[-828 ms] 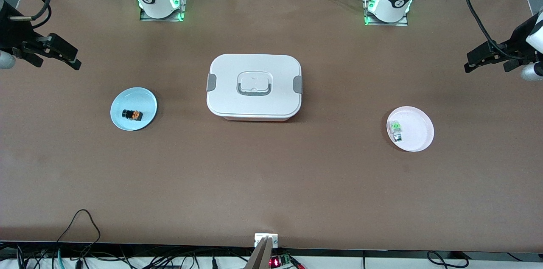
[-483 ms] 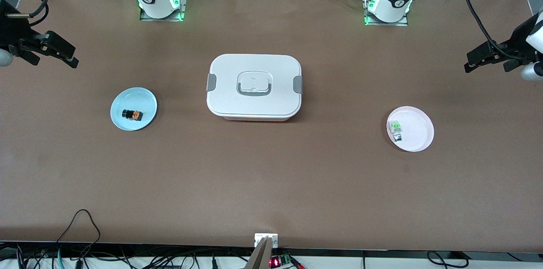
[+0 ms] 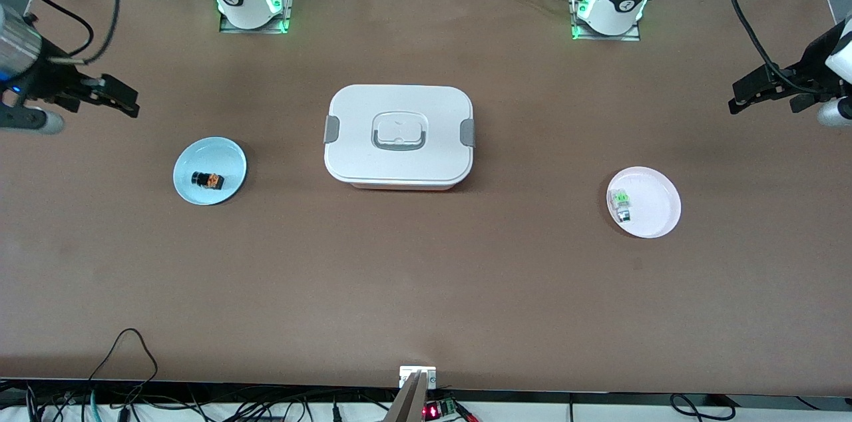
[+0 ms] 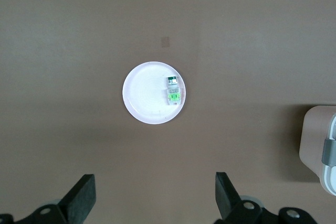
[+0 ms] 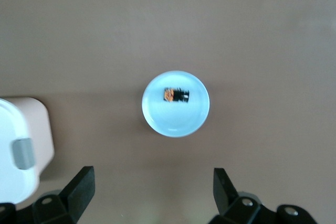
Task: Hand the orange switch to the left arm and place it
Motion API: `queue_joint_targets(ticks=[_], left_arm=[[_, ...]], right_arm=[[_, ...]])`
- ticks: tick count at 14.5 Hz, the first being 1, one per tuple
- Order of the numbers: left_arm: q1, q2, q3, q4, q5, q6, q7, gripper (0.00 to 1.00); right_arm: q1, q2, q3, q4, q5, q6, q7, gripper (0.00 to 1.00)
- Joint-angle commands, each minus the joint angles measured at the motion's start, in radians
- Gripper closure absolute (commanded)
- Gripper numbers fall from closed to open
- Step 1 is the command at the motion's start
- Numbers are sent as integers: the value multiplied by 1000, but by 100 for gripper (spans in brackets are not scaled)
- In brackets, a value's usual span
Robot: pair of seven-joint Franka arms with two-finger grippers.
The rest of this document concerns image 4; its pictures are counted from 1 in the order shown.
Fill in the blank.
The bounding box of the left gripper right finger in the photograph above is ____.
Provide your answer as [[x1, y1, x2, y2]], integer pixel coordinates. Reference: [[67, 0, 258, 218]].
[[215, 172, 320, 224]]

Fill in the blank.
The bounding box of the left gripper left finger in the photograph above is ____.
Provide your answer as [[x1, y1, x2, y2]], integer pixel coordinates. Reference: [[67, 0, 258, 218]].
[[0, 173, 97, 224]]

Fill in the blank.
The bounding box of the white-lidded pink lunch box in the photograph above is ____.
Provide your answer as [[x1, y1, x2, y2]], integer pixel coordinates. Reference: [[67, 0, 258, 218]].
[[299, 105, 336, 196]]

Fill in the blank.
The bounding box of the pink round plate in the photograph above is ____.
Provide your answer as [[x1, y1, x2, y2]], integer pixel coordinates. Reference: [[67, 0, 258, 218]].
[[122, 61, 187, 125]]

